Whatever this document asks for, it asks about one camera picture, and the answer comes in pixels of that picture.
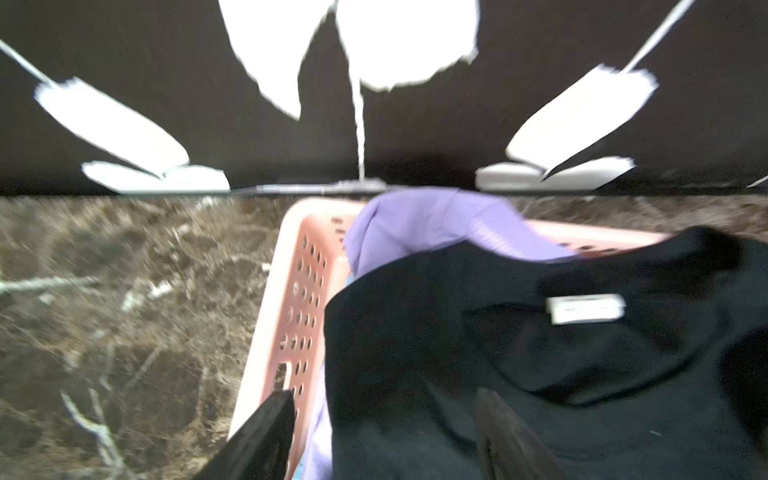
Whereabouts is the pink plastic basket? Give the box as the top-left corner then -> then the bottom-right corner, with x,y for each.
231,198 -> 661,479

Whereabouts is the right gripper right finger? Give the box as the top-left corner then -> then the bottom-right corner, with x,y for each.
473,388 -> 567,480

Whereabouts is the black t-shirt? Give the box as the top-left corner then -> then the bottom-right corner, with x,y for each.
324,227 -> 767,479

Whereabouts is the purple Persist t-shirt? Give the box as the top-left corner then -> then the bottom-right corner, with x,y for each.
294,187 -> 576,479

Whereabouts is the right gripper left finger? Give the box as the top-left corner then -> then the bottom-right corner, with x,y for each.
193,390 -> 295,480

